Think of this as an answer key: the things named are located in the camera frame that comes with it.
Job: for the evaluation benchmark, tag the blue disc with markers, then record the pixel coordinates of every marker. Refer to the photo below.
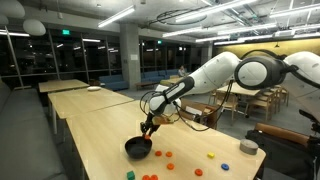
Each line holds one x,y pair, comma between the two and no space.
225,166

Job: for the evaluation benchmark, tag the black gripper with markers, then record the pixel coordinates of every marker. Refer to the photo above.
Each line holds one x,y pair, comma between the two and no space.
150,121

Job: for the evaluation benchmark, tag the white pendant lamp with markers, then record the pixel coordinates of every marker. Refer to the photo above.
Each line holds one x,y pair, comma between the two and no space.
2,20
34,27
11,8

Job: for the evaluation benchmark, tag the grey upholstered bench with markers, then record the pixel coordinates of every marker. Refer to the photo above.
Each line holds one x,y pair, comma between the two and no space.
23,133

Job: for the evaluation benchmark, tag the green block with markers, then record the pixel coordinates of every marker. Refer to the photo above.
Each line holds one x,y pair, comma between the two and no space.
130,175

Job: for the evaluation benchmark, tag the orange disc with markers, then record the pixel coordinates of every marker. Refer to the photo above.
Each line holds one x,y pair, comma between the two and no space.
145,177
154,177
170,166
198,172
147,136
169,154
158,153

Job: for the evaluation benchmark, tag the small green sign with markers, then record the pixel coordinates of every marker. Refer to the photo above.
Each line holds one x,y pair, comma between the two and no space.
159,42

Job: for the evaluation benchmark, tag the concrete column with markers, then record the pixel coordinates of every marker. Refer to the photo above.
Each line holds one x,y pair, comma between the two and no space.
130,56

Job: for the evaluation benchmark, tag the yellow block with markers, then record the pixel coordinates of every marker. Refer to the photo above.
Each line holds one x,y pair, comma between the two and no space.
210,155

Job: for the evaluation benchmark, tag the low wooden coffee table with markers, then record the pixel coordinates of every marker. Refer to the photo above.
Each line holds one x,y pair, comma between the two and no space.
145,84

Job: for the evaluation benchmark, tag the black bowl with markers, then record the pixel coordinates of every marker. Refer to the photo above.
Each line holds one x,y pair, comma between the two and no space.
135,150

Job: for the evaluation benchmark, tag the white plate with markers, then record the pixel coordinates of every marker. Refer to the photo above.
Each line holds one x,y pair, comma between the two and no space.
94,88

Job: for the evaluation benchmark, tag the long light wooden table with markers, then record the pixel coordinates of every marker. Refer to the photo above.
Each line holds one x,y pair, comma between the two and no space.
238,89

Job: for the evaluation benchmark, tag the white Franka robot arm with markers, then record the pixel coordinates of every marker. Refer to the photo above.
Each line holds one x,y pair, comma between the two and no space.
213,75

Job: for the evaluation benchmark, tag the ceiling light tube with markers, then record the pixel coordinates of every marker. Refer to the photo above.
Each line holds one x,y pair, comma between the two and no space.
295,10
210,39
182,31
116,16
215,9
13,33

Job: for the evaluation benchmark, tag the olive yellow pouf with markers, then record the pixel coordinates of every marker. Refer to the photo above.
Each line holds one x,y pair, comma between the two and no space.
164,82

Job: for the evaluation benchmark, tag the black camera tripod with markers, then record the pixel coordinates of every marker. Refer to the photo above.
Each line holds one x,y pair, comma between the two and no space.
308,115

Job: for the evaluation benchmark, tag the grey cylinder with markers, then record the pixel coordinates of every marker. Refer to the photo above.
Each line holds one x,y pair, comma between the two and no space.
248,146

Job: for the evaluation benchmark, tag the blue sofa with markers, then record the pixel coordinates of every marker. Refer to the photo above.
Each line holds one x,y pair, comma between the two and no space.
113,82
155,76

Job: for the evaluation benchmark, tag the green exit sign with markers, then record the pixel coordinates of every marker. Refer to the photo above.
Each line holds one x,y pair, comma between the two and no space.
66,32

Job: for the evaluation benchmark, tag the brown leather chair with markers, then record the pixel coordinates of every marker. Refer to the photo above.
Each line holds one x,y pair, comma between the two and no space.
280,131

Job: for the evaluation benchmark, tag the light wooden chair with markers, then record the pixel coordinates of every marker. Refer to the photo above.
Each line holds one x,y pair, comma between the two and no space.
283,93
213,96
265,103
226,103

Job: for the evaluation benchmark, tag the cardboard box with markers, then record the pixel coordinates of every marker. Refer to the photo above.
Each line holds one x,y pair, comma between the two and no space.
196,110

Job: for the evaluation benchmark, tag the seated person light shirt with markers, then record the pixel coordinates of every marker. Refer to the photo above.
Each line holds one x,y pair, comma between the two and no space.
181,71

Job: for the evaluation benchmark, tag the wooden camera mount plate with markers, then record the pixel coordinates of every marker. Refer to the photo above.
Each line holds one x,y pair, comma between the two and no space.
164,120

